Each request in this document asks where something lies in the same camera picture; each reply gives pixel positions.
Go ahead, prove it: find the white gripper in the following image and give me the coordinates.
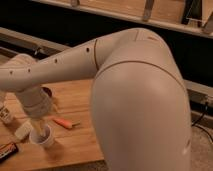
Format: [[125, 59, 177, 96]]
[[15, 86, 52, 118]]

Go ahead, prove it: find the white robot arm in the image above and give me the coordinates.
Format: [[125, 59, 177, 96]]
[[0, 28, 191, 171]]

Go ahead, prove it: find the small white block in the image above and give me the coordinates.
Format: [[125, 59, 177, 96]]
[[14, 121, 32, 140]]

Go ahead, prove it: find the white paper cup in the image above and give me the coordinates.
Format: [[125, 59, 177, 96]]
[[29, 125, 54, 148]]

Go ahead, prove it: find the orange marker pen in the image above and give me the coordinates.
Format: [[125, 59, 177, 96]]
[[53, 118, 78, 129]]

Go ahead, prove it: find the black orange box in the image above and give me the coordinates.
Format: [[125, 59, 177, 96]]
[[0, 142, 19, 163]]

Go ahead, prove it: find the black cable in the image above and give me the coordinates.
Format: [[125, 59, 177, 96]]
[[191, 100, 213, 141]]

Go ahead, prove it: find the wooden shelf rail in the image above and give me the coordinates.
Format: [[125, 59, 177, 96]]
[[33, 0, 213, 39]]

